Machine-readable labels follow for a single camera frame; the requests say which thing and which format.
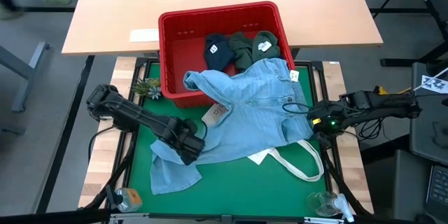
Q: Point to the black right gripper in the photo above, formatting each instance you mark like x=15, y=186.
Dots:
x=329, y=115

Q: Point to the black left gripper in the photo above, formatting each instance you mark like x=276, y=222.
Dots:
x=185, y=143

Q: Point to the light blue denim jeans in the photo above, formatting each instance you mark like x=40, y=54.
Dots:
x=252, y=112

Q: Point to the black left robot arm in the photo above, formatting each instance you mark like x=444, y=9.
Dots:
x=133, y=112

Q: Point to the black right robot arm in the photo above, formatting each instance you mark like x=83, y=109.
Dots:
x=385, y=105

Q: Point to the red plastic laundry basket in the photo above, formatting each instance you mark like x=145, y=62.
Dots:
x=182, y=59

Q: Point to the small succulent plant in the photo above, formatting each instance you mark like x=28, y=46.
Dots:
x=148, y=89

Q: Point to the white printed tote bag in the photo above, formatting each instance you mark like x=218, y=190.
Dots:
x=257, y=157

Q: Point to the green table mat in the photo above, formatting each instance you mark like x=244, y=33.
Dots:
x=245, y=196

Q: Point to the clear glass cup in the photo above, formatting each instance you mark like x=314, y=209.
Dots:
x=325, y=203

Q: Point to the navy garment with white tag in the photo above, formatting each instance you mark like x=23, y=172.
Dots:
x=217, y=54

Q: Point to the grey cabinet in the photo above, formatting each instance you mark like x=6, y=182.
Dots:
x=427, y=129

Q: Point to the grey box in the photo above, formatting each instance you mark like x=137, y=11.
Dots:
x=409, y=182

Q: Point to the dark green garment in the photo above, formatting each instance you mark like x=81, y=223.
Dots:
x=245, y=52

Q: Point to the white patterned marker tag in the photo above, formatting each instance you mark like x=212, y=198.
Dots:
x=434, y=84

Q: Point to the white paper strip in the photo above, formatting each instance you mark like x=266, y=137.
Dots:
x=145, y=35

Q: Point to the dark keyboard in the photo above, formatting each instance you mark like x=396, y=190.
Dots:
x=439, y=189

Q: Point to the light wooden desk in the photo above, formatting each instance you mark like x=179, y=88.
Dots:
x=140, y=0

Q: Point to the black horizontal bar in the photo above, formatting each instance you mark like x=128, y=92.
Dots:
x=52, y=216

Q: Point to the grey desk leg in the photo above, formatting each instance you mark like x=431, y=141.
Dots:
x=26, y=73

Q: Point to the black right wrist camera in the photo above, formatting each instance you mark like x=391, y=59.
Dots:
x=322, y=140

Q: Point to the black floor rail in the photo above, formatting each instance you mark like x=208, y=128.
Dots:
x=66, y=133

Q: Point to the black desk frame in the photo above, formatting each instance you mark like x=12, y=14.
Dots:
x=399, y=10

